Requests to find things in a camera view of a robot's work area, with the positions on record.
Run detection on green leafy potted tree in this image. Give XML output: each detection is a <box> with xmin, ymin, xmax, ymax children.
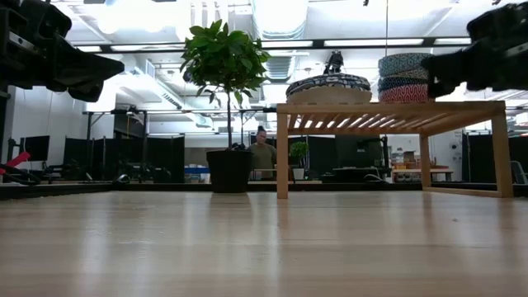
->
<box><xmin>180</xmin><ymin>18</ymin><xmax>272</xmax><ymax>150</ymax></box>

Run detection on black computer monitor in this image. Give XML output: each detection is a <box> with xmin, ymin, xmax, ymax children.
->
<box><xmin>19</xmin><ymin>134</ymin><xmax>51</xmax><ymax>163</ymax></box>

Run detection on person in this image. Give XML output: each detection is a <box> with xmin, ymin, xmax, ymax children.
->
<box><xmin>248</xmin><ymin>125</ymin><xmax>278</xmax><ymax>182</ymax></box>

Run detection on grey background chair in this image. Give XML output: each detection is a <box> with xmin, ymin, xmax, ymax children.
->
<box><xmin>508</xmin><ymin>159</ymin><xmax>528</xmax><ymax>186</ymax></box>

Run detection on wide blue white patterned bowl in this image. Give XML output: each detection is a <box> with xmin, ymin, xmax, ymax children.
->
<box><xmin>285</xmin><ymin>73</ymin><xmax>373</xmax><ymax>105</ymax></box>

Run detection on small green plant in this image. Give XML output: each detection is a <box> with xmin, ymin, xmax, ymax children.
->
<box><xmin>290</xmin><ymin>140</ymin><xmax>310</xmax><ymax>169</ymax></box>

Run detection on navy bowl with yellow inside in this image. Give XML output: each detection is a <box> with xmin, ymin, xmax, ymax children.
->
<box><xmin>378</xmin><ymin>76</ymin><xmax>430</xmax><ymax>90</ymax></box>

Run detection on dark hanging ceiling device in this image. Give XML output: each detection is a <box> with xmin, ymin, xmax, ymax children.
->
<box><xmin>323</xmin><ymin>49</ymin><xmax>346</xmax><ymax>77</ymax></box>

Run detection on teal bowl with orange inside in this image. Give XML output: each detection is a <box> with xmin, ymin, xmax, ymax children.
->
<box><xmin>377</xmin><ymin>52</ymin><xmax>434</xmax><ymax>80</ymax></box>

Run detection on wooden background table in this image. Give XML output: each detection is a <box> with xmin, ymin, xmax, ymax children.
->
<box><xmin>390</xmin><ymin>167</ymin><xmax>455</xmax><ymax>183</ymax></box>

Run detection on black plant pot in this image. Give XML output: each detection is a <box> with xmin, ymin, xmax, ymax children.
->
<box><xmin>205</xmin><ymin>148</ymin><xmax>254</xmax><ymax>194</ymax></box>

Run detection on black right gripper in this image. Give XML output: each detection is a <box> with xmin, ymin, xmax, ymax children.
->
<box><xmin>420</xmin><ymin>2</ymin><xmax>528</xmax><ymax>99</ymax></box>

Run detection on wooden slatted shelf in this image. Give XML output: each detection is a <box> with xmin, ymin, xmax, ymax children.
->
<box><xmin>275</xmin><ymin>100</ymin><xmax>515</xmax><ymax>200</ymax></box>

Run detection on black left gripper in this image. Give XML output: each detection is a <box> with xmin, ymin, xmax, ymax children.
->
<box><xmin>0</xmin><ymin>0</ymin><xmax>125</xmax><ymax>103</ymax></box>

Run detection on black cable loop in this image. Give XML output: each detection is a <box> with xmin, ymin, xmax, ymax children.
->
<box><xmin>0</xmin><ymin>163</ymin><xmax>42</xmax><ymax>186</ymax></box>

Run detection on red tool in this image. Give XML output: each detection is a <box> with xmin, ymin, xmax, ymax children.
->
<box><xmin>0</xmin><ymin>150</ymin><xmax>32</xmax><ymax>175</ymax></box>

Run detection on red patterned bowl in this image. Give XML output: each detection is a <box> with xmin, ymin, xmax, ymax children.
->
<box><xmin>378</xmin><ymin>84</ymin><xmax>432</xmax><ymax>104</ymax></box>

